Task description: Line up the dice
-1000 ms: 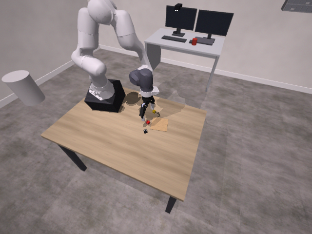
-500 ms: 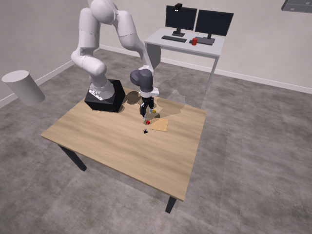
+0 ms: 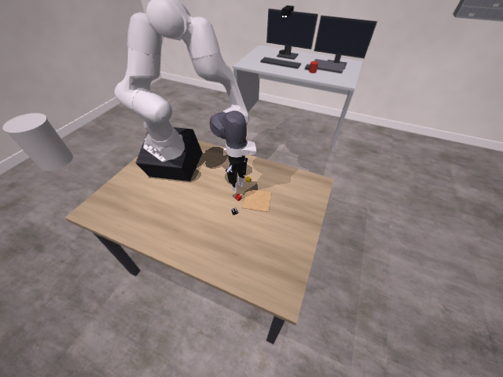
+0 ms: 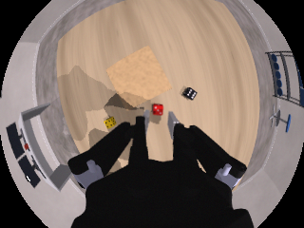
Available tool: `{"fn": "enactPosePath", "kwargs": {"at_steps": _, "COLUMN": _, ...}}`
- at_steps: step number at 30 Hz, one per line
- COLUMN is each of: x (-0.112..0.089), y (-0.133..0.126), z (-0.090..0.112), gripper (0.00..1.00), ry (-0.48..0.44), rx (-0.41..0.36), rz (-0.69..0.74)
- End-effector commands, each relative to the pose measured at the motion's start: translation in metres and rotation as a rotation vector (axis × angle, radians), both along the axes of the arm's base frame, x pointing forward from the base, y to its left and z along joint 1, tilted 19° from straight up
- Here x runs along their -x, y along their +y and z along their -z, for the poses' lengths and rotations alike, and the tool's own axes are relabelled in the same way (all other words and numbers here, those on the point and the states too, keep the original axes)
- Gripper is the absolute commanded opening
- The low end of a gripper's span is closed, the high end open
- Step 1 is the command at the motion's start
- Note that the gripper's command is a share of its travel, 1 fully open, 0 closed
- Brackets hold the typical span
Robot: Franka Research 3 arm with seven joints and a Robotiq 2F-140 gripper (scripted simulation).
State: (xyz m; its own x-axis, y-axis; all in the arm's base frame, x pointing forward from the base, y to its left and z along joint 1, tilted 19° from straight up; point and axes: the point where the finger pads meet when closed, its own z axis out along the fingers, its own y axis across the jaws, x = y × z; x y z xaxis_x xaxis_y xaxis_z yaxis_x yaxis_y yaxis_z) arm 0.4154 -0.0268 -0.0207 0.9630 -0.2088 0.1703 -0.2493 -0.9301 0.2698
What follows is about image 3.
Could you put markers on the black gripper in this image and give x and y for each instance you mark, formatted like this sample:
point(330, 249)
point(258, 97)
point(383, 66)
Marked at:
point(239, 165)

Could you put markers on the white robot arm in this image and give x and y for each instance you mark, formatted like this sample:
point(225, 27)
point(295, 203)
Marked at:
point(171, 19)

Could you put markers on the tan textured mat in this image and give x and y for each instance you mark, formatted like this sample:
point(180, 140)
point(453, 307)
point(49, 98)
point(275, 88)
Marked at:
point(257, 200)

